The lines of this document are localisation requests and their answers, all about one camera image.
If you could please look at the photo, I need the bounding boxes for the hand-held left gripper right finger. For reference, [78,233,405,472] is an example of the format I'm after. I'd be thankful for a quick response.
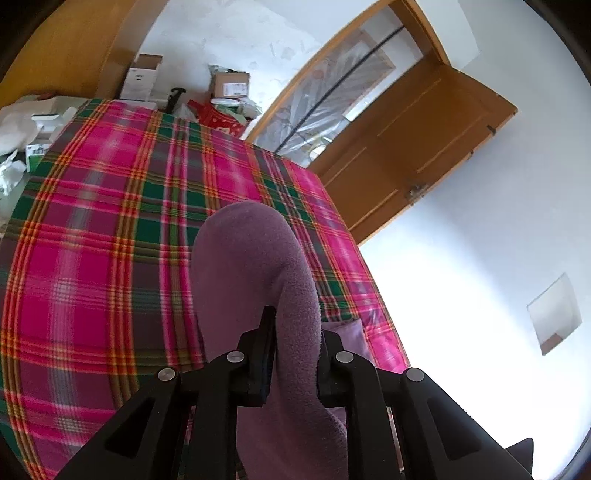
[316,329,535,480]

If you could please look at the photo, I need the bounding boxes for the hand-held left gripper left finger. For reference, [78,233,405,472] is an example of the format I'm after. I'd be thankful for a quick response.
[53,305,278,480]

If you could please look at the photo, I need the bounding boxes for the purple fleece pants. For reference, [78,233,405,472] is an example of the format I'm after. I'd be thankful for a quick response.
[190,200,363,480]

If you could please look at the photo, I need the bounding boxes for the pink green plaid blanket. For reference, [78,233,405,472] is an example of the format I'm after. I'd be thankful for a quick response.
[0,98,409,480]

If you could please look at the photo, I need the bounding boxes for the wooden door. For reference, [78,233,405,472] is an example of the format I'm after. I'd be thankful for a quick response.
[310,62,518,245]

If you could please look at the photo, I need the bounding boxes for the red bag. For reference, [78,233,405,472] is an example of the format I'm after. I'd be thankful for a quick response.
[189,99,247,138]

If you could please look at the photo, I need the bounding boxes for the white plastic mailer bag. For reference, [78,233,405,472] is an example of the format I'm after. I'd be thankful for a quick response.
[212,95,263,121]

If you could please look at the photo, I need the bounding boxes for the clear plastic sheet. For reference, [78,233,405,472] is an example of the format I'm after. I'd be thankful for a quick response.
[256,9,435,169]

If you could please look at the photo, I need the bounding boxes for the brown cardboard box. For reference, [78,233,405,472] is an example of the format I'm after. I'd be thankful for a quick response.
[210,70,251,100]

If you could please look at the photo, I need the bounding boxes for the green white carton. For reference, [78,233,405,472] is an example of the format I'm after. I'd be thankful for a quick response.
[25,143,51,171]

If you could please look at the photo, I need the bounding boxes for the small white cardboard box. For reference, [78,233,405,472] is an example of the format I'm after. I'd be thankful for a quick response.
[120,54,163,102]

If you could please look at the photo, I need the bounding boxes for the wooden wardrobe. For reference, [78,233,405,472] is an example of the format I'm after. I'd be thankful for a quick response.
[0,0,160,100]

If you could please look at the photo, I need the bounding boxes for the white wall panel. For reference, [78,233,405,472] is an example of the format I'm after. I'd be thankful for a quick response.
[526,272,581,356]

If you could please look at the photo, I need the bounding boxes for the wooden door frame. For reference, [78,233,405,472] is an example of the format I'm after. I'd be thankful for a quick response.
[245,0,451,144]

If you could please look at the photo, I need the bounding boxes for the black hanging cable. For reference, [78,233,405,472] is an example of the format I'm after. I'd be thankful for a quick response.
[276,25,407,154]

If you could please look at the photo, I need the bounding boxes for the black handle tool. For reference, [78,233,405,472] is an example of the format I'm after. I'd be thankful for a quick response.
[164,86,188,112]

